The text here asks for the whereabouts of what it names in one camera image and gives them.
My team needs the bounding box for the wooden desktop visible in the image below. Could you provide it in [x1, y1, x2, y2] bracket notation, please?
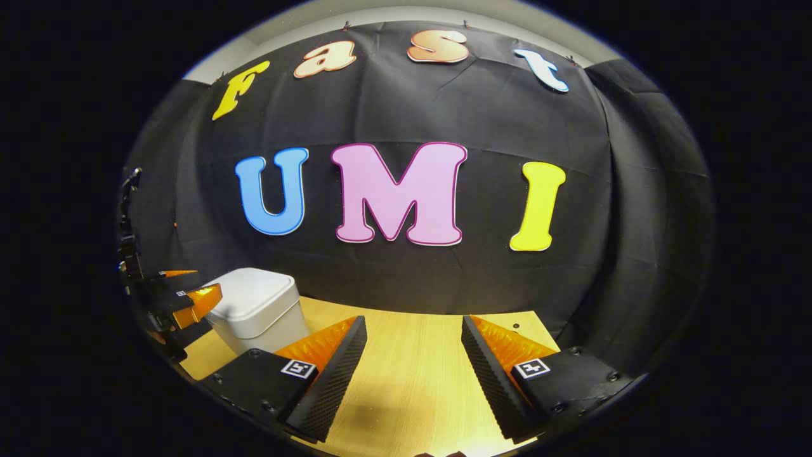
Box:
[181, 295, 562, 457]

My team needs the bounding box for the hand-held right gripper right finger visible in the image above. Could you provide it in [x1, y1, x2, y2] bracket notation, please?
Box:
[461, 315, 637, 445]

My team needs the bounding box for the black backdrop cloth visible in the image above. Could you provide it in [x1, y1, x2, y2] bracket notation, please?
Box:
[121, 22, 717, 381]

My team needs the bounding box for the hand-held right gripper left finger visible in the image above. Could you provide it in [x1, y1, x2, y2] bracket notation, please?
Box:
[197, 315, 369, 445]

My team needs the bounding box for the grey desktop garbage bin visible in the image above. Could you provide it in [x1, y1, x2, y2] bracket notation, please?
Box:
[202, 267, 311, 356]

